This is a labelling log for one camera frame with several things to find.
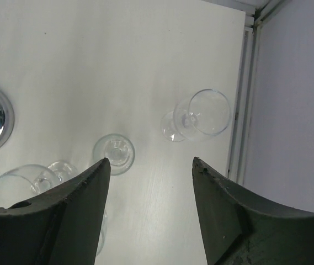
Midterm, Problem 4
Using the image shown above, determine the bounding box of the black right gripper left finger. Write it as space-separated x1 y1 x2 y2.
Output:
0 158 110 264

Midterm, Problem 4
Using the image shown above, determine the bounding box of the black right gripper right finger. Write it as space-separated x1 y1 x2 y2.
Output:
192 157 314 264

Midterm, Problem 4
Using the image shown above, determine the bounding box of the small clear wine glass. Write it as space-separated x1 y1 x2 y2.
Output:
92 134 135 176

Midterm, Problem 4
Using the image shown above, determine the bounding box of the tall clear wine glass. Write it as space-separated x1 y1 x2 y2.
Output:
161 89 232 142

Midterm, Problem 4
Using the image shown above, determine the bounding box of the clear glass tumbler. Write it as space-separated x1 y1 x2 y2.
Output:
96 211 108 256

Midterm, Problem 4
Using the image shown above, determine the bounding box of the aluminium frame rail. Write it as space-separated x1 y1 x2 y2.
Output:
227 1 288 185

